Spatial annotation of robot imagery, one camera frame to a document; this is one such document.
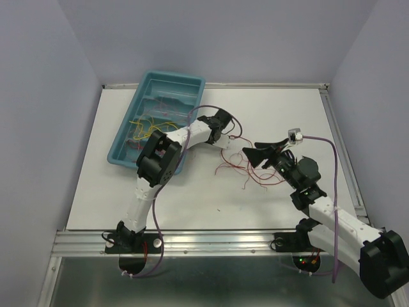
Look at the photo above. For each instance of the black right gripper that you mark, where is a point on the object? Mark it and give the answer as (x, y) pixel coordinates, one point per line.
(266, 150)

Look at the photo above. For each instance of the teal plastic compartment tray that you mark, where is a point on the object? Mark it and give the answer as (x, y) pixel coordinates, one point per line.
(161, 102)

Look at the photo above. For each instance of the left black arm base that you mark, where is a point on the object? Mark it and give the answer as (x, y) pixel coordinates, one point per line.
(133, 258)

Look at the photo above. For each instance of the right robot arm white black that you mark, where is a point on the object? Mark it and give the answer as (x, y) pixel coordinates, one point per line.
(379, 259)

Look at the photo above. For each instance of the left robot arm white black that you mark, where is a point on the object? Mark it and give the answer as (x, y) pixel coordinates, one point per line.
(157, 164)

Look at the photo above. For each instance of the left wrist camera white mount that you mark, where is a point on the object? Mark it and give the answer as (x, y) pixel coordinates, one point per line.
(225, 141)

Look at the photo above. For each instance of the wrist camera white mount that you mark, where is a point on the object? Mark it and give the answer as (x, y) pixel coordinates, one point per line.
(295, 137)
(225, 141)

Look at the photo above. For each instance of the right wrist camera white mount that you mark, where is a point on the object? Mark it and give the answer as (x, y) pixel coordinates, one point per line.
(295, 137)

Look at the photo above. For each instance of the aluminium mounting rail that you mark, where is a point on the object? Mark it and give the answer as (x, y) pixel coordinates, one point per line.
(176, 244)

